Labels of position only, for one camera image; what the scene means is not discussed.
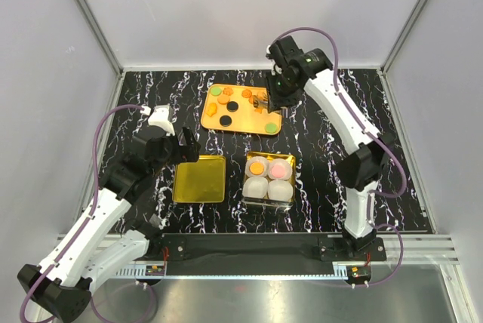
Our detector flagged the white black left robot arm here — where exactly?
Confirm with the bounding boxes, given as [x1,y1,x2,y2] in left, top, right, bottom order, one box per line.
[17,126,200,322]

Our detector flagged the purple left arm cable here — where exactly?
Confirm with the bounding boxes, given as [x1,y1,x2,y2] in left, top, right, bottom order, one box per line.
[18,103,156,323]

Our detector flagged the orange flower cookie back left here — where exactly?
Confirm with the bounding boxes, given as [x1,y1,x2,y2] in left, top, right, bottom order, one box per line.
[223,88,233,96]

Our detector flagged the white paper cup back right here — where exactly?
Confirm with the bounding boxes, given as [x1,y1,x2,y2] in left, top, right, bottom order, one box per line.
[268,158,292,180]

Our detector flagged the white paper cup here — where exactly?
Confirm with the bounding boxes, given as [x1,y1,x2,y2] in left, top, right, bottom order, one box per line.
[267,180,294,202]
[242,177,269,199]
[245,156,269,177]
[268,158,292,180]

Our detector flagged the green round cookie front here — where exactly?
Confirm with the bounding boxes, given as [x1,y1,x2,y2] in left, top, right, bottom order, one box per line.
[265,123,278,134]

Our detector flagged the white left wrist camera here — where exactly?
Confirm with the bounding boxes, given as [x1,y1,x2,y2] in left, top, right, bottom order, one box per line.
[141,104,175,136]

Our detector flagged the black sandwich cookie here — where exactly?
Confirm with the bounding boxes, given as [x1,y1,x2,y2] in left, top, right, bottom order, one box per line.
[219,115,232,127]
[226,101,238,112]

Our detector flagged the white paper cup front left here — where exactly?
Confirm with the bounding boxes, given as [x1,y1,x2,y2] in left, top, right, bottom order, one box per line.
[242,177,269,199]

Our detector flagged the white paper cup front right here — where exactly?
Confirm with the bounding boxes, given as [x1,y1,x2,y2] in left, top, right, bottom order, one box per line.
[267,180,294,202]

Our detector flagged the gold tin lid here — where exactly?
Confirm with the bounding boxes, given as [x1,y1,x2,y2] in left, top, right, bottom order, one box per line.
[173,155,226,204]

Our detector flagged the green round cookie back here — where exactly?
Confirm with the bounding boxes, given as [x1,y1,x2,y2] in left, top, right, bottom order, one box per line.
[210,87,222,96]

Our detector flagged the orange plastic tray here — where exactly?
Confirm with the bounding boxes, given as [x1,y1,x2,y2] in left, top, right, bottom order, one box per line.
[201,84,282,135]

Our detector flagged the orange flower cookie middle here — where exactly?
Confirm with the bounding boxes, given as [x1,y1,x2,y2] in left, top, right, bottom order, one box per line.
[241,89,252,99]

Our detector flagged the white paper cup back left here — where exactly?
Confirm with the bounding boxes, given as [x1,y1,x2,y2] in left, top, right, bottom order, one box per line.
[245,156,269,177]

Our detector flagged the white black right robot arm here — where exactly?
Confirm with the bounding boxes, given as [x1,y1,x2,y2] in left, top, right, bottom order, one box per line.
[266,36,394,260]

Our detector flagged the orange round cookie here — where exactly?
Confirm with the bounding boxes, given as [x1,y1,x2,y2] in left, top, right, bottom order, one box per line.
[249,161,265,175]
[217,95,230,105]

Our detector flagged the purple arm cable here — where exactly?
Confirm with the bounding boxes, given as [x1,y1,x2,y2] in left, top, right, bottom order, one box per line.
[271,27,408,286]
[18,103,156,323]

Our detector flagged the pink round cookie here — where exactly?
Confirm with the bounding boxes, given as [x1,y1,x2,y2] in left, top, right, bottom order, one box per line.
[270,164,286,179]

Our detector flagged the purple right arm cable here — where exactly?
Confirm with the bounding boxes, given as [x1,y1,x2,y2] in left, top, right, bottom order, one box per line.
[271,27,408,286]

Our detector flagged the gold cookie tin box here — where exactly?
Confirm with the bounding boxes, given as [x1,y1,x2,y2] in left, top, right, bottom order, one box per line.
[242,152,296,210]

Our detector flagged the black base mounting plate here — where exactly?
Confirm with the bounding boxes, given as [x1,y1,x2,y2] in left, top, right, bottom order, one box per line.
[144,232,386,277]

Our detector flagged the green round cookie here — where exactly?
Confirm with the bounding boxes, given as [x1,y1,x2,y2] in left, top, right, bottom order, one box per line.
[210,87,222,96]
[265,123,278,134]

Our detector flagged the metal serving tongs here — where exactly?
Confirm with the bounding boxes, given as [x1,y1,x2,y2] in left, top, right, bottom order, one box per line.
[253,94,288,117]

